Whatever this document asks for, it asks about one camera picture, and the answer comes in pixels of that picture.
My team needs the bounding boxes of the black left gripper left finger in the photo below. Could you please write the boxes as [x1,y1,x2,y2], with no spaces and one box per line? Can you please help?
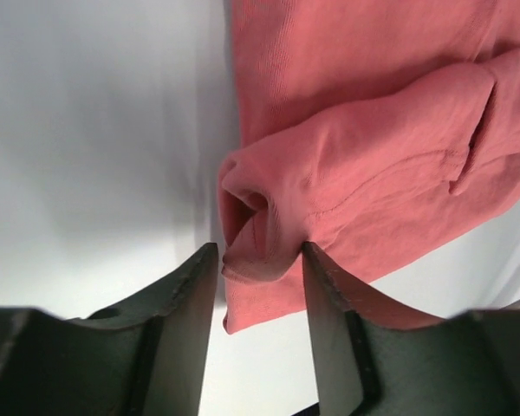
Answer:
[0,243,218,415]

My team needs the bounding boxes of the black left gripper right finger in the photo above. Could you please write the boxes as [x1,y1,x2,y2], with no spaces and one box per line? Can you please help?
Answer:
[302,243,520,415]

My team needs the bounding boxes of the red t shirt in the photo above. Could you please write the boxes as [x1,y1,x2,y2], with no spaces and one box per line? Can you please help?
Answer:
[218,1,520,334]

